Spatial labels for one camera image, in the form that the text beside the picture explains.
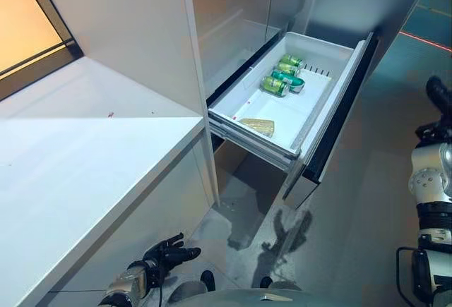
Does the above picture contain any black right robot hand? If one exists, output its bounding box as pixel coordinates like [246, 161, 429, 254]
[414, 75, 452, 148]

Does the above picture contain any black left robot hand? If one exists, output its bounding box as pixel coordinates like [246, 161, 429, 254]
[142, 232, 203, 280]

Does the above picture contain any clear bottle of yellow tea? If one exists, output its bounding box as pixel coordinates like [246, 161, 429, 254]
[239, 117, 277, 137]

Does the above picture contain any white fridge drawer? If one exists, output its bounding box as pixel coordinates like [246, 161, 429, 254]
[207, 30, 379, 185]

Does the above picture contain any stainless steel fridge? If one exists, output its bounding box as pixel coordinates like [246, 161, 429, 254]
[182, 0, 439, 212]

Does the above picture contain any grey robot torso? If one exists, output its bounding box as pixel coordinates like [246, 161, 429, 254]
[168, 270, 305, 307]

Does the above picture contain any white counter cabinet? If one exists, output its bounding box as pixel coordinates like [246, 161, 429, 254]
[0, 55, 216, 307]

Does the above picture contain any dark green drink can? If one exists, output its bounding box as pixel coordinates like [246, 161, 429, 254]
[270, 68, 306, 94]

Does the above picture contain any light green drink can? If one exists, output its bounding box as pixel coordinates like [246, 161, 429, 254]
[280, 54, 305, 68]
[276, 61, 302, 77]
[260, 76, 290, 97]

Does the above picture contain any tall white cabinet panel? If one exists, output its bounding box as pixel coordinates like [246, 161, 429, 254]
[35, 0, 222, 207]

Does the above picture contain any black framed lit window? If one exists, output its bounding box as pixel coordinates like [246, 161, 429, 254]
[0, 0, 85, 83]

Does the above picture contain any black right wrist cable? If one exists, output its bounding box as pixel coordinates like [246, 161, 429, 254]
[395, 246, 427, 307]

